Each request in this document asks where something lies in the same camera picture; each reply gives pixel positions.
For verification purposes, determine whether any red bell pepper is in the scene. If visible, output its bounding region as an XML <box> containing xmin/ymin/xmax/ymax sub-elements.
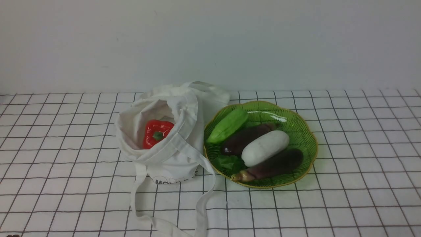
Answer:
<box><xmin>142</xmin><ymin>119</ymin><xmax>174</xmax><ymax>149</ymax></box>

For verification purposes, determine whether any white cloth tote bag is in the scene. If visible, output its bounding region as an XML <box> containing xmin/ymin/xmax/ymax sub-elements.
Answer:
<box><xmin>115</xmin><ymin>81</ymin><xmax>230</xmax><ymax>237</ymax></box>

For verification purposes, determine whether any light green cucumber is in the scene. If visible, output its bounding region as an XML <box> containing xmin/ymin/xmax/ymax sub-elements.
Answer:
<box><xmin>207</xmin><ymin>108</ymin><xmax>248</xmax><ymax>144</ymax></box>

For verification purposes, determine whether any dark purple eggplant rear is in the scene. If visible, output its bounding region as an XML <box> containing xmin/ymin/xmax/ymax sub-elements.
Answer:
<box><xmin>220</xmin><ymin>123</ymin><xmax>280</xmax><ymax>157</ymax></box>

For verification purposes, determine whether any green leafy vegetable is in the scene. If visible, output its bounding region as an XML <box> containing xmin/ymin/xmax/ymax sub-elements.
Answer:
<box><xmin>215</xmin><ymin>155</ymin><xmax>246</xmax><ymax>174</ymax></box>

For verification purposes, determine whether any green glass plate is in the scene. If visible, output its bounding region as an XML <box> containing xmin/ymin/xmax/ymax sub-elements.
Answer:
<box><xmin>204</xmin><ymin>101</ymin><xmax>318</xmax><ymax>189</ymax></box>

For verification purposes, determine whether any white eggplant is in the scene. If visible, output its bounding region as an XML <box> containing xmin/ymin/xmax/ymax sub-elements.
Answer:
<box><xmin>241</xmin><ymin>130</ymin><xmax>290</xmax><ymax>168</ymax></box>

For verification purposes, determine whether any purple eggplant front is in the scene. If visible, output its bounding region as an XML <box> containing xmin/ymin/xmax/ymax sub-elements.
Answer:
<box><xmin>231</xmin><ymin>148</ymin><xmax>304</xmax><ymax>182</ymax></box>

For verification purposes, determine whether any white grid tablecloth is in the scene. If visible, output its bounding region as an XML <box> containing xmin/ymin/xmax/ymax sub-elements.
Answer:
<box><xmin>0</xmin><ymin>90</ymin><xmax>421</xmax><ymax>237</ymax></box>

